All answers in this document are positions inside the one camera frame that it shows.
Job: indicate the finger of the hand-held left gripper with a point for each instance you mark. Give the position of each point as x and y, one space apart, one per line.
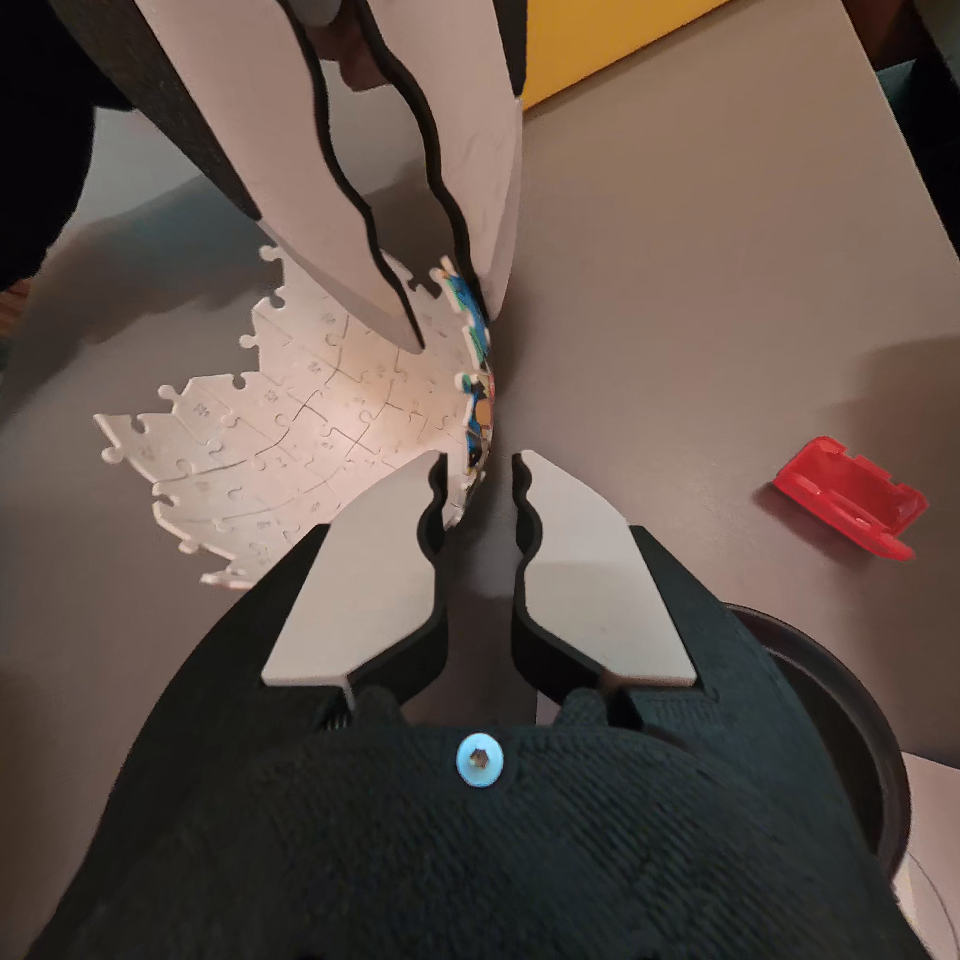
262 135
472 112

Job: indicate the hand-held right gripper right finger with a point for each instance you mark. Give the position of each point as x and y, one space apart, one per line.
600 600

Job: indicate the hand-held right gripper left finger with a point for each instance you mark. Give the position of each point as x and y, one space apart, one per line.
360 592

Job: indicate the partly built white puzzle ball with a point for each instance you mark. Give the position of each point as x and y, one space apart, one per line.
300 420

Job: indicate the person's left forearm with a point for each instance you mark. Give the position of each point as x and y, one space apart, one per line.
45 150

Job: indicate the black round puzzle stand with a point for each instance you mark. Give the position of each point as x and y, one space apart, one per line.
840 712

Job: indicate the person's left hand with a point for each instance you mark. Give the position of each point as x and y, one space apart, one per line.
364 64

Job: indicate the large yellow bin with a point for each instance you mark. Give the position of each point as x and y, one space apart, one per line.
600 45

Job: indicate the red plastic case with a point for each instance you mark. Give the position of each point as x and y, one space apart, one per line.
847 499

